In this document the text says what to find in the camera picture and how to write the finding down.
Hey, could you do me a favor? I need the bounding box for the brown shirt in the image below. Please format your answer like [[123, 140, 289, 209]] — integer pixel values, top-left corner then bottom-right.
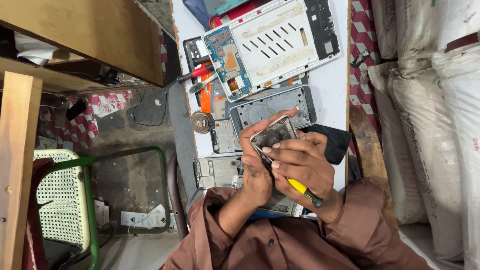
[[159, 176, 436, 270]]

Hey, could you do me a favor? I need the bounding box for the red white checkered cloth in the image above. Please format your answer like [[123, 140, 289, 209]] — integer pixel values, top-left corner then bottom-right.
[[349, 0, 384, 155]]

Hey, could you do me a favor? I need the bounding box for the light wooden board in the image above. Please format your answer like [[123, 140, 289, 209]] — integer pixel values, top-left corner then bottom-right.
[[0, 71, 43, 270]]

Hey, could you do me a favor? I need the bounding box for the torn red checkered sheet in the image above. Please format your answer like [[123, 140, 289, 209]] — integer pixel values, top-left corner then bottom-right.
[[37, 90, 134, 151]]

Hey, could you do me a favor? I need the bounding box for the heap of white sacks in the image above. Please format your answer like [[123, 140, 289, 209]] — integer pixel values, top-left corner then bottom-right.
[[367, 0, 480, 268]]

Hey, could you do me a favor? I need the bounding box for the small silver phone frame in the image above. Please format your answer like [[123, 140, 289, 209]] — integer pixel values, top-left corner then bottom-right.
[[209, 119, 243, 154]]

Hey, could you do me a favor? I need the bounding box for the dark grey phone frame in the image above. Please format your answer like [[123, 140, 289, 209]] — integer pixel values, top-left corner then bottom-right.
[[228, 85, 318, 140]]

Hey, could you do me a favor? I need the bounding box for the silver-edged phone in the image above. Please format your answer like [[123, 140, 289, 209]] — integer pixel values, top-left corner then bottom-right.
[[250, 115, 299, 166]]

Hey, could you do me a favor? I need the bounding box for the blue circuit board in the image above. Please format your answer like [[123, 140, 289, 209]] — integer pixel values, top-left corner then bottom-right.
[[202, 25, 255, 103]]

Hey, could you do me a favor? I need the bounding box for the orange plastic tool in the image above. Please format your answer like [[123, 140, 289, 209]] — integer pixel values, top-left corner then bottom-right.
[[199, 72, 215, 114]]

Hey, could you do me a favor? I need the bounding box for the beige phone part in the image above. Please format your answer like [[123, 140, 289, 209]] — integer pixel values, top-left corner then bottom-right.
[[212, 97, 230, 121]]

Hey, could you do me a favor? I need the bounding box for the black cable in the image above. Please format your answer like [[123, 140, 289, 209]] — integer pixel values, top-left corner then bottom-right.
[[112, 80, 169, 127]]

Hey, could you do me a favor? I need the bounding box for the white paper leaflet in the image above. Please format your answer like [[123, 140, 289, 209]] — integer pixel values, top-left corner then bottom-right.
[[120, 203, 168, 230]]

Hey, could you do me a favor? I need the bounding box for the dark blue phone cover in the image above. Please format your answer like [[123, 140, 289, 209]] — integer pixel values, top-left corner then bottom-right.
[[182, 0, 215, 31]]

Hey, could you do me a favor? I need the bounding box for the red handled screwdriver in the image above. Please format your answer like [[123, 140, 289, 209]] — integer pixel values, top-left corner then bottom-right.
[[176, 63, 215, 84]]

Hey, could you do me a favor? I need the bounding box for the black phone frame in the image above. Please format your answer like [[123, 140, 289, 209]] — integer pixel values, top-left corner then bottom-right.
[[182, 36, 211, 107]]

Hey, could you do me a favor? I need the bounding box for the worn wooden plank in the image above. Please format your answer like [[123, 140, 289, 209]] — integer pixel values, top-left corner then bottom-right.
[[349, 105, 399, 226]]

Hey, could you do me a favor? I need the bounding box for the yellow black screwdriver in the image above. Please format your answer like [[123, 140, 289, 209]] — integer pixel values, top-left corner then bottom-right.
[[286, 177, 324, 209]]

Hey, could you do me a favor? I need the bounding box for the white green toothbrush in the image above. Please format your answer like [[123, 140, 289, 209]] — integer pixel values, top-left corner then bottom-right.
[[188, 72, 219, 94]]

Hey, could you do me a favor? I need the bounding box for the wooden desk with shelf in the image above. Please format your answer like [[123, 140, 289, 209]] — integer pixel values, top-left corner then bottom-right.
[[0, 0, 166, 94]]

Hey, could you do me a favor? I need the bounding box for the person's right hand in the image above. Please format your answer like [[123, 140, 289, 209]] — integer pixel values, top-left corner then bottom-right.
[[262, 130, 337, 211]]

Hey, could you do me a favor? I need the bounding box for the teal phone cover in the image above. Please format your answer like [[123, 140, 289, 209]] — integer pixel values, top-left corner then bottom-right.
[[202, 0, 250, 17]]

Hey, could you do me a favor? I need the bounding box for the large silver phone frame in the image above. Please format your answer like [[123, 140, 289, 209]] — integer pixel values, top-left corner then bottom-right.
[[193, 153, 245, 190]]

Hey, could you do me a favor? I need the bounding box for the green chair white mesh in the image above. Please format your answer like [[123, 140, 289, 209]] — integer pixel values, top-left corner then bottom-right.
[[33, 148, 100, 270]]

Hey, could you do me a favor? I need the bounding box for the small black box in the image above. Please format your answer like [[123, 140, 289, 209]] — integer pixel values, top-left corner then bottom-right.
[[66, 99, 88, 121]]

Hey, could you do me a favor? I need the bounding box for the cracked silver phone frame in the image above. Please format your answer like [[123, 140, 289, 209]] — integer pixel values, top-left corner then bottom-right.
[[231, 174, 305, 218]]

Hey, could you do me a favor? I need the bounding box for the white tablet frame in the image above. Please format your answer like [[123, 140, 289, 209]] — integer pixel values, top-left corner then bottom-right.
[[202, 0, 341, 103]]

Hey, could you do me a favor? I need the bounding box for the red phone cover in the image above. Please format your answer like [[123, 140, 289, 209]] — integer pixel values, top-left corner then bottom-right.
[[209, 0, 271, 29]]

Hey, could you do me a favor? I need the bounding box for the person's left hand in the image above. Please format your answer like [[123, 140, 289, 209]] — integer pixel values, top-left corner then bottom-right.
[[238, 108, 299, 206]]

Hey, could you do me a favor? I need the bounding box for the green metal frame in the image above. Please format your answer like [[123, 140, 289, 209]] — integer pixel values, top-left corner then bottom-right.
[[89, 146, 172, 236]]

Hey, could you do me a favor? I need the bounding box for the black phone screen panel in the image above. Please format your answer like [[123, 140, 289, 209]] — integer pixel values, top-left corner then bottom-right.
[[299, 124, 353, 166]]

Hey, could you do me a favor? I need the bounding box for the round metal coil part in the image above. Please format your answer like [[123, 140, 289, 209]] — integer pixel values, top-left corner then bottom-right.
[[190, 109, 215, 135]]

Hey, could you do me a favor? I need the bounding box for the dark brown chair back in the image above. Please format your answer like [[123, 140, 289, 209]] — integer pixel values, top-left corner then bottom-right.
[[166, 151, 190, 241]]

